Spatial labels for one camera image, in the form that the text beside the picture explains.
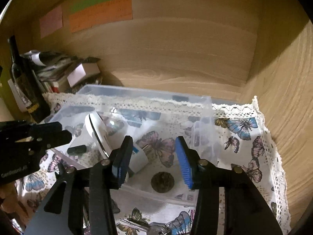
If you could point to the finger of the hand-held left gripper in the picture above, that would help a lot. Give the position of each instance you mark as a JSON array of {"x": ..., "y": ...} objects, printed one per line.
[
  {"x": 47, "y": 128},
  {"x": 58, "y": 139}
]

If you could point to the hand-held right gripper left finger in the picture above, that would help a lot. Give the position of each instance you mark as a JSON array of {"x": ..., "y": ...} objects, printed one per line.
[{"x": 121, "y": 162}]

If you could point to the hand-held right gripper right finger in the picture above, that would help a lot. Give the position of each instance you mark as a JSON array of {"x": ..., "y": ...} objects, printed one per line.
[{"x": 184, "y": 166}]

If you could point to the brown walnut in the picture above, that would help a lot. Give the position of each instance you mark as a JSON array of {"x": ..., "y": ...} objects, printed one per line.
[{"x": 162, "y": 182}]

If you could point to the clear plastic storage container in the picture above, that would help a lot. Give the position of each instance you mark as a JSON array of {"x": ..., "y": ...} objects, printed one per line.
[{"x": 168, "y": 117}]

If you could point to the white cup with blue print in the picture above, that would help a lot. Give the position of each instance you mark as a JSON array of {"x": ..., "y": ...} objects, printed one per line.
[{"x": 139, "y": 160}]

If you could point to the small black stick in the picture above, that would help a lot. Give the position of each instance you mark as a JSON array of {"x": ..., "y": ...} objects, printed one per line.
[{"x": 77, "y": 149}]

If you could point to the white round case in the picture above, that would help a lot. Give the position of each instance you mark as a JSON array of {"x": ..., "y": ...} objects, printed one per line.
[{"x": 97, "y": 133}]

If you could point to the dark wine bottle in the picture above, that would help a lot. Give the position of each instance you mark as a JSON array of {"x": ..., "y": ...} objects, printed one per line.
[{"x": 27, "y": 90}]

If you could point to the butterfly print lace tablecloth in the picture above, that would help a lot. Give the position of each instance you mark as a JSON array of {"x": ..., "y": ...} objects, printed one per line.
[{"x": 242, "y": 146}]

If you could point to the pile of books and papers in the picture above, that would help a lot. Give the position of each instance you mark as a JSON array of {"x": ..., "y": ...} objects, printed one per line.
[{"x": 53, "y": 66}]

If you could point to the metal keys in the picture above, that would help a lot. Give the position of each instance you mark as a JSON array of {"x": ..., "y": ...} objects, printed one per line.
[{"x": 151, "y": 229}]

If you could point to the pink paper note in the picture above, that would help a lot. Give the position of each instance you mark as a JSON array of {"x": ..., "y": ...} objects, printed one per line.
[{"x": 51, "y": 22}]

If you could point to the orange paper note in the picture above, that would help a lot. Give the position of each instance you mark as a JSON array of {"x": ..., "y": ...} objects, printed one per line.
[{"x": 102, "y": 14}]

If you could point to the green paper note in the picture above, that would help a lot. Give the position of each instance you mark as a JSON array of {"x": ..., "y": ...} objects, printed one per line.
[{"x": 93, "y": 1}]

